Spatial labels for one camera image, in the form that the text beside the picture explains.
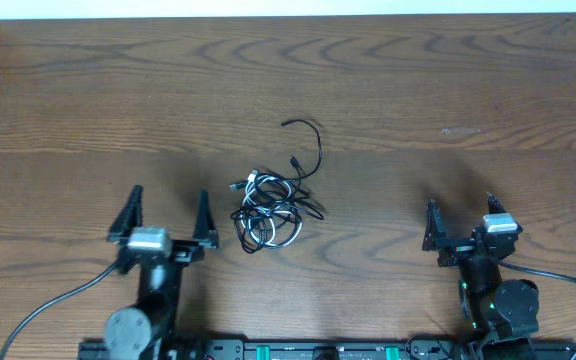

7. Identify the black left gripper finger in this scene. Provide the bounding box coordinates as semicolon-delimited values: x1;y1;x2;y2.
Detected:
106;185;143;244
193;190;219;249

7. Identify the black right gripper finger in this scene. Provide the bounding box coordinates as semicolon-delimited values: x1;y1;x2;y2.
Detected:
487;193;506;214
422;200;447;251

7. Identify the white USB cable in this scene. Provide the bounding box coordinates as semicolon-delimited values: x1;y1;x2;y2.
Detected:
241;169;303;249

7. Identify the thin black USB cable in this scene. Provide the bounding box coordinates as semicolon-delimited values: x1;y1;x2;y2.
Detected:
228;155;319;255

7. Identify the thick black USB cable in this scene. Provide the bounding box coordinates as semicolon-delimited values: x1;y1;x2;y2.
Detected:
229;118;325;251

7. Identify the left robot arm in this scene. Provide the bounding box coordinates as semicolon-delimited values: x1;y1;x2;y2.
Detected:
103;185;219;359

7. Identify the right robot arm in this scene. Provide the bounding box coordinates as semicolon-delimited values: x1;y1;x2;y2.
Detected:
422;194;539;359

